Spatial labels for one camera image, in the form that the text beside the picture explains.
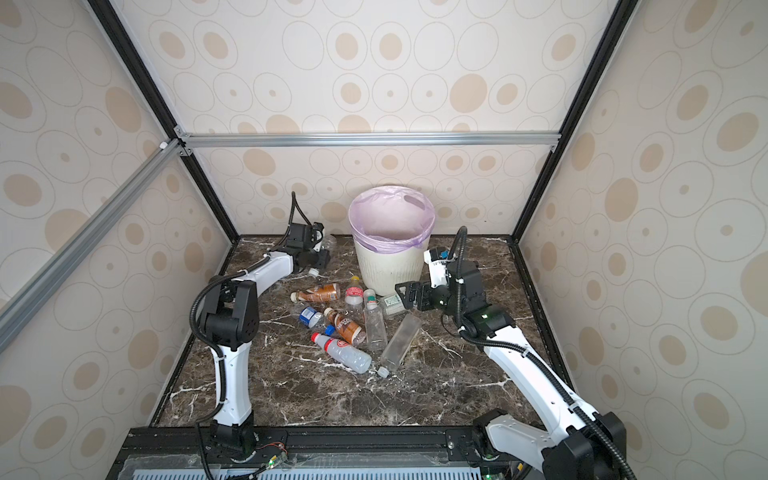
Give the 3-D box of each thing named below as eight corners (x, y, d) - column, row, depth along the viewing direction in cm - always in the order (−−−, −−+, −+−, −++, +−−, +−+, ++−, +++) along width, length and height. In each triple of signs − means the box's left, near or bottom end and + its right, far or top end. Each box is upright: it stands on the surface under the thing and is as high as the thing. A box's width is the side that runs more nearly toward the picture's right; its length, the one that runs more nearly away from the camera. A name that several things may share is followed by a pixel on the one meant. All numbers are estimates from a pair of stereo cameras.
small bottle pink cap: (344, 321, 98) (342, 313, 94) (348, 284, 108) (347, 275, 104) (362, 321, 98) (361, 313, 94) (365, 284, 108) (364, 275, 104)
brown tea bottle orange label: (320, 324, 97) (317, 316, 93) (331, 313, 99) (328, 305, 95) (357, 350, 91) (356, 343, 87) (367, 338, 94) (366, 330, 90)
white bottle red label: (311, 347, 92) (307, 339, 88) (320, 335, 95) (317, 326, 91) (365, 377, 87) (363, 370, 82) (373, 363, 89) (372, 355, 85)
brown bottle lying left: (293, 305, 102) (288, 296, 98) (296, 292, 105) (292, 283, 101) (338, 305, 102) (336, 296, 98) (340, 292, 105) (338, 283, 101)
